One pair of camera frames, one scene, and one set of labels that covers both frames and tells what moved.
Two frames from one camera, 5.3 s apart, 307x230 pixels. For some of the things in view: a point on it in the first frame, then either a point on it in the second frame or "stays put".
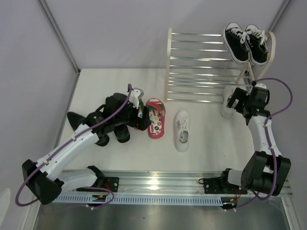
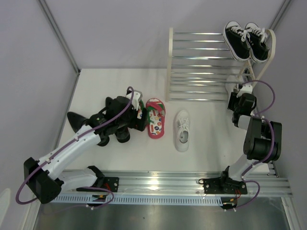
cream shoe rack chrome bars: (198, 68) stays put
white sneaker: (227, 112) -> (230, 87)
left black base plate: (111, 183) stays put
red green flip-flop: (141, 109) stays put
